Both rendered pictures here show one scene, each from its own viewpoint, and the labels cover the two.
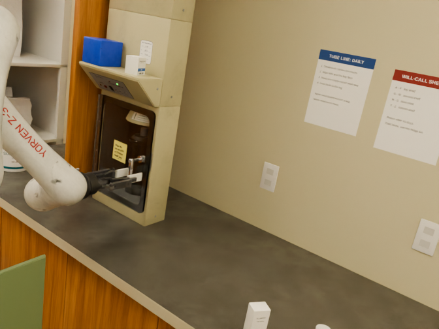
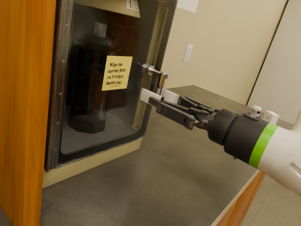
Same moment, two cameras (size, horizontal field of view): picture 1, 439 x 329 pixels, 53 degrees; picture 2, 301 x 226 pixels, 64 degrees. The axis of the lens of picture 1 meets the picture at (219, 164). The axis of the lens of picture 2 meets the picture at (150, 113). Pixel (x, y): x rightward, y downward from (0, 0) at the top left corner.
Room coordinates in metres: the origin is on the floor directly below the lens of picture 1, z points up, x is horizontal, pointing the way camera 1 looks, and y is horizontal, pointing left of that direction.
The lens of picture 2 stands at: (1.52, 0.91, 1.32)
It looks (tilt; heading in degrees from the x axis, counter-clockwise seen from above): 21 degrees down; 270
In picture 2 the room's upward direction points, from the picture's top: 14 degrees clockwise
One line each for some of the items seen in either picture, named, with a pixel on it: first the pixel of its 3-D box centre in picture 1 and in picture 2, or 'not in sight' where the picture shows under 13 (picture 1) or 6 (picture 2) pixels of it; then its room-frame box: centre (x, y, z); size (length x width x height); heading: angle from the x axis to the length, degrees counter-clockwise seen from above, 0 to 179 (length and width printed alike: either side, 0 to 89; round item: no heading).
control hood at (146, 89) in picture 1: (118, 83); not in sight; (1.58, 0.41, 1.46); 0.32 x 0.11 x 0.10; 56
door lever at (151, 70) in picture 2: (133, 169); (155, 86); (1.53, 0.31, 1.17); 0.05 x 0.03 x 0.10; 145
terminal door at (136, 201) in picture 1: (121, 153); (118, 75); (1.62, 0.38, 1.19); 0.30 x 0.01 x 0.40; 55
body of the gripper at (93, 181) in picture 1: (94, 182); (212, 122); (1.39, 0.41, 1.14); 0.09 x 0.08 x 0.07; 146
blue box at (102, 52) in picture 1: (102, 51); not in sight; (1.63, 0.49, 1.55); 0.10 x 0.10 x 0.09; 56
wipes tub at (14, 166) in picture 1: (14, 152); not in sight; (1.89, 0.94, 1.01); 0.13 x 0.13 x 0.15
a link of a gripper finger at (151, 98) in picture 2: not in sight; (155, 103); (1.52, 0.38, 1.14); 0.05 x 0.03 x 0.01; 146
